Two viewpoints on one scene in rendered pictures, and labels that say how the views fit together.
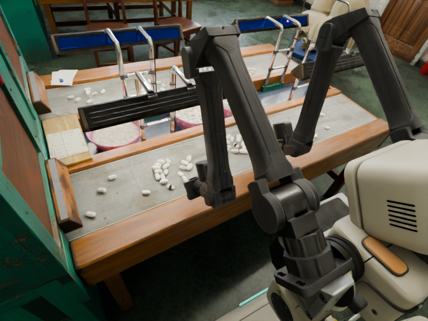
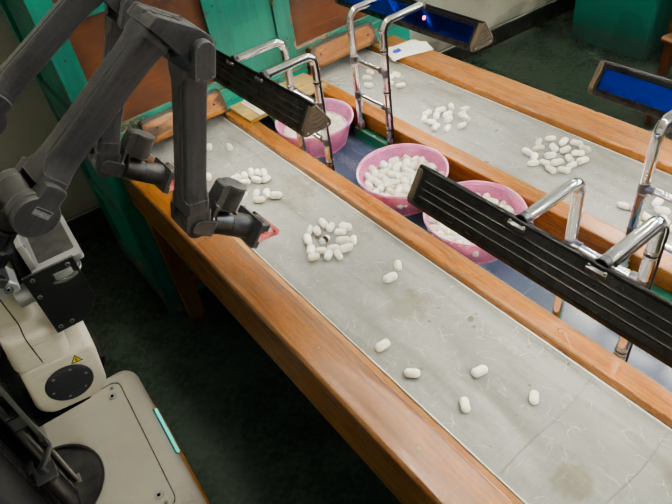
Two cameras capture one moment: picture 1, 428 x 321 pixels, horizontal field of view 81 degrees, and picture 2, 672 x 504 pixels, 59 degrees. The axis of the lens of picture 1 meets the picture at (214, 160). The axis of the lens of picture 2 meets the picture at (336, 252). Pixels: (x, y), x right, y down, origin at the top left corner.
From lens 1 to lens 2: 1.71 m
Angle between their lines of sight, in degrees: 65
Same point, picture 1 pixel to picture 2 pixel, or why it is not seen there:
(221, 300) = (203, 433)
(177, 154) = (286, 185)
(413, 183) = not seen: outside the picture
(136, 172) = (242, 162)
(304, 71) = (419, 185)
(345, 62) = (552, 266)
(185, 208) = not seen: hidden behind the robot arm
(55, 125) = (299, 82)
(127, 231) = not seen: hidden behind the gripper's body
